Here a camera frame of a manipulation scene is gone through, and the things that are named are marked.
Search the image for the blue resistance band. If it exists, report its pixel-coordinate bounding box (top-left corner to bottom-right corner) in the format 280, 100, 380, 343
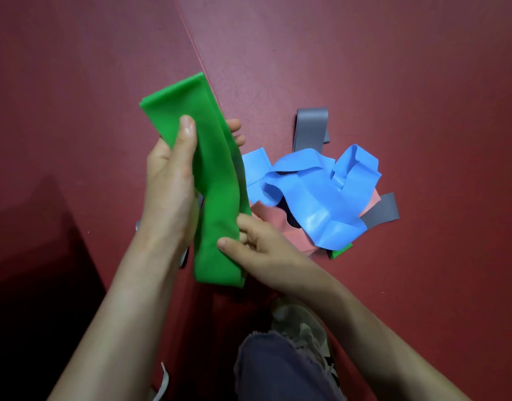
241, 144, 383, 251

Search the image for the person's right shoe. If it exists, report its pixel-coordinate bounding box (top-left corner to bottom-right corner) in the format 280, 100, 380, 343
268, 296, 341, 391

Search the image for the person's right forearm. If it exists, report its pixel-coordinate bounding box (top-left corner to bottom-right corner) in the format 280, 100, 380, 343
297, 275, 470, 401

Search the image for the person's left hand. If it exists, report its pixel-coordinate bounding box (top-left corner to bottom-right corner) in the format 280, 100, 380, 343
139, 114, 247, 253

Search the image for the person's right leg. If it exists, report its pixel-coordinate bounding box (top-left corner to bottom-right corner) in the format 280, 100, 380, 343
234, 331, 344, 401

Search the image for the person's shoe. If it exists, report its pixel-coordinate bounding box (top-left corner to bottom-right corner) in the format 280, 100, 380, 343
149, 362, 170, 401
268, 296, 341, 391

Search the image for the person's right hand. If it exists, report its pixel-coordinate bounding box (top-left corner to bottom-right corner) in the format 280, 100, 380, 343
216, 212, 328, 298

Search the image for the person's left forearm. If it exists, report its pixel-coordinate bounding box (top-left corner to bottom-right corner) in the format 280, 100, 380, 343
47, 229, 190, 401

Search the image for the grey resistance band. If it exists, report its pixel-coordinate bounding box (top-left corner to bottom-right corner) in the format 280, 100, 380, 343
135, 107, 401, 268

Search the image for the pink resistance band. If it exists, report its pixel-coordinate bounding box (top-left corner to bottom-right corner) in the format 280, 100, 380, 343
249, 187, 382, 256

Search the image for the person's left shoe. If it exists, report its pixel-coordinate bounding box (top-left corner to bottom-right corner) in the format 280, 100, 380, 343
149, 362, 170, 401

